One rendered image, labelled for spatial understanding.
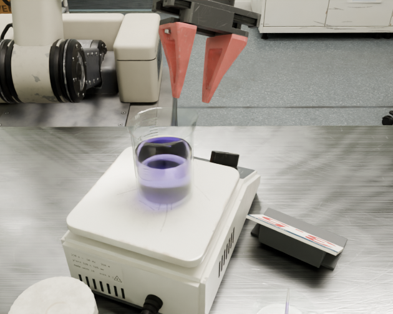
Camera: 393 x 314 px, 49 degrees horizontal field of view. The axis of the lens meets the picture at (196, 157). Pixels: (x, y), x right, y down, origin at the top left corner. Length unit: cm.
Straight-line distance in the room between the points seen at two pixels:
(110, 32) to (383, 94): 147
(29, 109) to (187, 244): 120
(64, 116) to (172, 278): 112
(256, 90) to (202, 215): 198
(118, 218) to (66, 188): 19
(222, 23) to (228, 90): 187
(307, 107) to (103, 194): 189
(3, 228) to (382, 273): 39
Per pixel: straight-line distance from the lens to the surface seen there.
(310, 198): 52
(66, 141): 62
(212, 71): 49
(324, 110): 221
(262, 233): 44
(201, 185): 39
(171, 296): 36
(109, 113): 140
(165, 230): 35
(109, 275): 38
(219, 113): 210
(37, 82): 117
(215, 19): 45
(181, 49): 44
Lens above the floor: 109
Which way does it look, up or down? 37 degrees down
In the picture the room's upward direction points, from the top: straight up
